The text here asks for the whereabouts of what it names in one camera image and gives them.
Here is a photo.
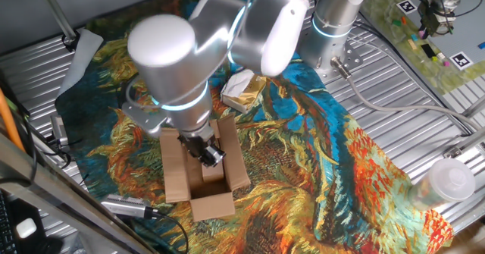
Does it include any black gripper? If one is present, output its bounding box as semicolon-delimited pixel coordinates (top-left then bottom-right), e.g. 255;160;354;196
177;130;227;168

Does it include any brown cardboard box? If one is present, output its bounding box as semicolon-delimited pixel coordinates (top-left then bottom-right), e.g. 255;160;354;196
158;112;252;222

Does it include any small white box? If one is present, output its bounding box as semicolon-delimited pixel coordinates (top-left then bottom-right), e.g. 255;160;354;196
15;218;38;240

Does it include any gold tissue pack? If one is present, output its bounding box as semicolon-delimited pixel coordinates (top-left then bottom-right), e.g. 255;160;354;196
220;68;268;114

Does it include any sunflower painting tablecloth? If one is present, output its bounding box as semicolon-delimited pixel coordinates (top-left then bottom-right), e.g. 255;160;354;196
55;0;455;254

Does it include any black pole clamp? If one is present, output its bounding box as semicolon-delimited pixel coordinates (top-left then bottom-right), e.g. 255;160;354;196
61;32;83;54

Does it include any dark grey pad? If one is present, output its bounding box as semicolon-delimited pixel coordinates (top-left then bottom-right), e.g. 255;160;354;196
9;199;65;254

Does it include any metal pole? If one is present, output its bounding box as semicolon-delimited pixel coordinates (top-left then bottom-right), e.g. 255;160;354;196
33;0;79;45

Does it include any black keyboard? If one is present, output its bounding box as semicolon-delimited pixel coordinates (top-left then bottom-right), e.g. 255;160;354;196
0;191;19;254

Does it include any green patterned mat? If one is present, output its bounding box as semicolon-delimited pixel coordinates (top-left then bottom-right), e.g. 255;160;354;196
359;0;485;96

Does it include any clear plastic lidded cup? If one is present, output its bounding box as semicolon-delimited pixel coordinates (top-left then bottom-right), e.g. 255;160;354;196
407;158;477;212

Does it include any black flat block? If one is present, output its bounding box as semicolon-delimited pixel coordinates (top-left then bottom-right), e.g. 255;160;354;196
420;43;437;59

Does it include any black white fiducial tag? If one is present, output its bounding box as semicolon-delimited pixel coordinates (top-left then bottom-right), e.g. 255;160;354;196
449;52;474;71
396;0;418;15

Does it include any background robot tool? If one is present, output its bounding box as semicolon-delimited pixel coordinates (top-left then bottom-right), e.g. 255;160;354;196
416;0;485;39

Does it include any grey building baseplate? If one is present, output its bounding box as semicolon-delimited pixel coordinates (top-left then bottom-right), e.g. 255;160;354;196
407;0;485;71

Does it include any silver camera mounting bracket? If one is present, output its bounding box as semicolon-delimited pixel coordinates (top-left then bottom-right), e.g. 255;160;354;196
120;102;170;138

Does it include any black camera cable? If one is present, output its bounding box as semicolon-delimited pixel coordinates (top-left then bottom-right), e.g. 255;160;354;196
151;208;189;254

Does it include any silver depth camera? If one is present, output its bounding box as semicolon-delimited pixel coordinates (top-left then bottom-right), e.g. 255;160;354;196
50;115;71;149
100;193;160;221

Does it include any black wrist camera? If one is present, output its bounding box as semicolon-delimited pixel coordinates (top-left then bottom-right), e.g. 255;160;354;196
120;82;133;109

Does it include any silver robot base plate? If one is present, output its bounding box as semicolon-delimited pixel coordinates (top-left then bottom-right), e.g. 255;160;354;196
314;37;364;85

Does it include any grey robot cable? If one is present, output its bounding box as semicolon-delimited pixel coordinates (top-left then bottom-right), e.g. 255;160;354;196
330;55;485;132

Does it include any metal frame bar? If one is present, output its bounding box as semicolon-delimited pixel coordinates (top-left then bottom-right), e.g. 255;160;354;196
0;130;158;254

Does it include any orange cable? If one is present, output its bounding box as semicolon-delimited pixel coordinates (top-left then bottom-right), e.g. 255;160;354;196
0;88;27;153

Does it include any aluminium profile rail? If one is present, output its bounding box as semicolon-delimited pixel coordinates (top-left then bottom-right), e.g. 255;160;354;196
443;127;485;160
460;94;485;118

